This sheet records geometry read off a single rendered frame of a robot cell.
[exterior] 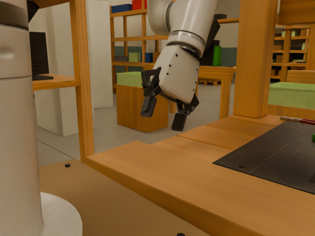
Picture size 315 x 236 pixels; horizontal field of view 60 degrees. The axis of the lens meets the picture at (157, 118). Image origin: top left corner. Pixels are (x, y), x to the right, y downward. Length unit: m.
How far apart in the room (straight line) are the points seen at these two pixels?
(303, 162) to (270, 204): 0.18
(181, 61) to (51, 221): 0.40
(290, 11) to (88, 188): 0.84
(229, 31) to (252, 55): 11.17
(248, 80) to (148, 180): 0.61
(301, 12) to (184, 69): 0.53
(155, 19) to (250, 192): 0.43
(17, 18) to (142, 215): 0.22
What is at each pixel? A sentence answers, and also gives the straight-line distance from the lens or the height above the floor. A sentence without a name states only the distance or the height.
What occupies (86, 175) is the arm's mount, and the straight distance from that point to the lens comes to 0.41.
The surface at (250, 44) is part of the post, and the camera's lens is 0.96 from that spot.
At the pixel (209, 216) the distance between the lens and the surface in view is 0.38.
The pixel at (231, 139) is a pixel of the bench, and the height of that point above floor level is 0.88.
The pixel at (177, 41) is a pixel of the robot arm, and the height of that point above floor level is 1.12.
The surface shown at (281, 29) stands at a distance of 11.22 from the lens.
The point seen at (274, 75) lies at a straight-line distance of 10.62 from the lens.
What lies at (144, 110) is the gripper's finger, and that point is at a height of 0.99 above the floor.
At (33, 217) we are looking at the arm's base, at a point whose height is 0.97.
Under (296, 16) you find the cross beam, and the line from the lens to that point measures 1.02.
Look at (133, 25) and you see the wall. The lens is 9.11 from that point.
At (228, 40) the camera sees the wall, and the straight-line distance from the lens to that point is 12.11.
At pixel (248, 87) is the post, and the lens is 0.97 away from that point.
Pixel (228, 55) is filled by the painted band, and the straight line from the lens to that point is 12.09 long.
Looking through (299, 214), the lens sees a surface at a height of 0.90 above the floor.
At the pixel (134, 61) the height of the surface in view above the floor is 0.87.
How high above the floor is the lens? 1.10
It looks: 14 degrees down
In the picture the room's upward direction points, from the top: straight up
